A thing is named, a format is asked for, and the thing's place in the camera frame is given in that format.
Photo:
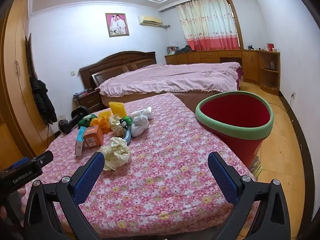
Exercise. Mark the white and blue box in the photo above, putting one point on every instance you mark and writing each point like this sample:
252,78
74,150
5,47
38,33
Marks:
80,143

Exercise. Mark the small red box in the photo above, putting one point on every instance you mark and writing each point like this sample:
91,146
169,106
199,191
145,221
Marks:
270,47

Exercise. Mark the small black gadget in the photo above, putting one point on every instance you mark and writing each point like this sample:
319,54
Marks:
250,47

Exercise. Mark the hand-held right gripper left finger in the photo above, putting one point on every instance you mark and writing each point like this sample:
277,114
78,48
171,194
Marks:
88,177

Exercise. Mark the folded dark cloth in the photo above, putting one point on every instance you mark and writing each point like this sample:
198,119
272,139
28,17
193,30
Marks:
80,94

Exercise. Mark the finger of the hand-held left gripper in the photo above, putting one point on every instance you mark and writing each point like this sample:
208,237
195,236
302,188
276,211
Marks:
43,158
21,162

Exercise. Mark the long wooden cabinet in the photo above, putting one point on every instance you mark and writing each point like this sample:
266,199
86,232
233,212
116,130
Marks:
200,56

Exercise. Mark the black suction phone holder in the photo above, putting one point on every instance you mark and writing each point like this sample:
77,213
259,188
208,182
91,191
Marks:
72,121

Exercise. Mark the dark clothes pile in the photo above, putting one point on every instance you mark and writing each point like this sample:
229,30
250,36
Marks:
183,49

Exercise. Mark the standing picture frames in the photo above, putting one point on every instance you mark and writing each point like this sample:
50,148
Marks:
172,50

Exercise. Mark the wall air conditioner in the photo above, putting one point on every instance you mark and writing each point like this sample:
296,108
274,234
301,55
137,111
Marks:
150,20

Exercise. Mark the colourful printed box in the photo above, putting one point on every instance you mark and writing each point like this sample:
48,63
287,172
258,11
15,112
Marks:
257,167

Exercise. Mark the red bin with green rim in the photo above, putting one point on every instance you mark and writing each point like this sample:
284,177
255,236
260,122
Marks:
232,115

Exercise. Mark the wooden corner shelf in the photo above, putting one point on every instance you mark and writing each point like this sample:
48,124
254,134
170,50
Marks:
265,80

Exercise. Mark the bed with pink cover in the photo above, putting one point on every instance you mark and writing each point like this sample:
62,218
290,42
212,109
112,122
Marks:
190,100

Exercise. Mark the person's left hand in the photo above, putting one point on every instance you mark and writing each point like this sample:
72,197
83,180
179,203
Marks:
21,193

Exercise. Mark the light blue plastic piece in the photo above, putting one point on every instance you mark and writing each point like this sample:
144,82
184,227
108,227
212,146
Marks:
127,138

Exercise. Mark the small orange box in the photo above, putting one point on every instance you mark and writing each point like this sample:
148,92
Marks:
93,136

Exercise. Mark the framed wedding photo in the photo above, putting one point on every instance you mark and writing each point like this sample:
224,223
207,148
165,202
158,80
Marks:
117,25

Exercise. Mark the white tissue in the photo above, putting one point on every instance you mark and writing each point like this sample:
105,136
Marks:
141,125

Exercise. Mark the pink bedspread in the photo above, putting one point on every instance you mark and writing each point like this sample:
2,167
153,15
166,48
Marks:
175,77

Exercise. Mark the cream plastic bag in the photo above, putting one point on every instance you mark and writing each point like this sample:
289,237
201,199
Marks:
116,152

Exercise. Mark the wooden wardrobe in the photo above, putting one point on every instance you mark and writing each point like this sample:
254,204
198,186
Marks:
17,67

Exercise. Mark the green plush flower toy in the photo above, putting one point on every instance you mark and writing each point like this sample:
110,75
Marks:
85,122

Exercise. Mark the cream and red curtain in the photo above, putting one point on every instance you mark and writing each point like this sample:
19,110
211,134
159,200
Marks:
207,22

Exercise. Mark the wooden window frame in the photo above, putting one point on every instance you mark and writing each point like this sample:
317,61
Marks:
237,25

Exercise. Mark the black jacket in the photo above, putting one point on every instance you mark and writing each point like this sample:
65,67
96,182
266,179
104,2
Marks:
42,100

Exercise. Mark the dark wooden headboard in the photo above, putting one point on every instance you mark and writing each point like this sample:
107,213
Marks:
117,62

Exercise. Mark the orange foam net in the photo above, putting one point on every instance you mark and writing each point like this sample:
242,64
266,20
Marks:
102,122

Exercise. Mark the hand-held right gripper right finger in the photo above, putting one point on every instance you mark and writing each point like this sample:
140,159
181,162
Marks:
223,177

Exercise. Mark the pink floral tablecloth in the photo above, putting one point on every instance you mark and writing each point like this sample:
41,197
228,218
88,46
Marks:
162,167

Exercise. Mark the yellow foam net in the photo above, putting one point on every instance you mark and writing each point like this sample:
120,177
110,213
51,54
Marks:
117,110

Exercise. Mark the dark wooden nightstand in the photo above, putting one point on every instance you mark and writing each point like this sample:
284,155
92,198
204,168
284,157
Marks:
90,101

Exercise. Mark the small green black toy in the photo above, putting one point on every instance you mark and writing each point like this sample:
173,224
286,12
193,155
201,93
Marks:
125,122

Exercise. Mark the glass jar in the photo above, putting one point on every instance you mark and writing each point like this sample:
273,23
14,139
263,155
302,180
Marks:
270,65

